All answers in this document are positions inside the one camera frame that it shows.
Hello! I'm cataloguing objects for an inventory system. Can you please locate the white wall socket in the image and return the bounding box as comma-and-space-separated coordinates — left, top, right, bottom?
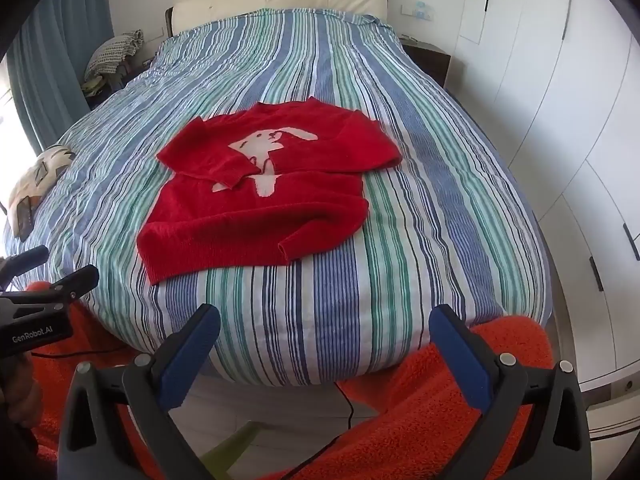
401, 2, 435, 22

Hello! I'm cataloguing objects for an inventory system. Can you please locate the dark bedside table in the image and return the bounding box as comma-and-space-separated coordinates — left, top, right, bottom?
86, 62, 153, 110
400, 40, 452, 89

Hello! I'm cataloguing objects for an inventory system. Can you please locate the black cable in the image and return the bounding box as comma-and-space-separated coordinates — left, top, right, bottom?
280, 382, 357, 480

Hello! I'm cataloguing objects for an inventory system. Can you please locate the striped bed cover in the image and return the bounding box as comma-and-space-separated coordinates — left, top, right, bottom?
2, 7, 553, 388

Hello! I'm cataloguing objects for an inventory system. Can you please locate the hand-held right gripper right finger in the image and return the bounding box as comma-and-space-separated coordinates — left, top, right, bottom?
428, 304, 593, 480

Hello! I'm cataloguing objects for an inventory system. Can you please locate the patterned beige pillow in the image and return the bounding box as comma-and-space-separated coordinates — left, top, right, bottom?
0, 145, 76, 237

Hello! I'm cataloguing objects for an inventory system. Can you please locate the red sweater with white figure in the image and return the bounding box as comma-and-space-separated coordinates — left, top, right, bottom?
137, 98, 404, 285

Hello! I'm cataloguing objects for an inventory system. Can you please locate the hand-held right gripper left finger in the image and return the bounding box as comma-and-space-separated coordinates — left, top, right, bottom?
59, 302, 222, 480

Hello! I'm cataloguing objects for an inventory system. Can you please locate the folded patterned cloth pile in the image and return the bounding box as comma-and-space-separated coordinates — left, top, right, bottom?
84, 30, 145, 82

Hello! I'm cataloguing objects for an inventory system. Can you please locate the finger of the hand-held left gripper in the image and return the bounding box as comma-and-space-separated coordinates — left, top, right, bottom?
0, 264, 100, 311
0, 246, 50, 292

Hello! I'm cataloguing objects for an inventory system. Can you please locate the white wardrobe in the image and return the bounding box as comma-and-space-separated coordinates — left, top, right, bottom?
450, 0, 640, 411

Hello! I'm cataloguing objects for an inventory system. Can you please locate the blue curtain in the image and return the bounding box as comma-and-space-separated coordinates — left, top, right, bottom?
7, 0, 116, 161

